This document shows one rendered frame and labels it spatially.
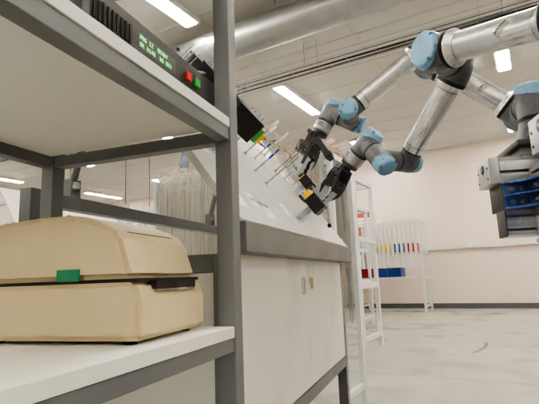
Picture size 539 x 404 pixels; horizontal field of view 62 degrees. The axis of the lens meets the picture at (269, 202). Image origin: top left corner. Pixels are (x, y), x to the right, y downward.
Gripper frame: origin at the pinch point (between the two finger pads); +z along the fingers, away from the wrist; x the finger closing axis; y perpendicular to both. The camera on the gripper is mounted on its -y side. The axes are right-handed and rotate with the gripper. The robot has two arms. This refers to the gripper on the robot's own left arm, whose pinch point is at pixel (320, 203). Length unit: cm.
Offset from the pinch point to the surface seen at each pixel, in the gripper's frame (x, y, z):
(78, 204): 69, -55, 19
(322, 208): 5.8, -31.0, -12.1
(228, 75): 48, -72, -43
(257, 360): 9, -87, 4
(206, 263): 31, -85, -10
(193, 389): 19, -99, 8
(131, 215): 57, -35, 28
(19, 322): 52, -116, -7
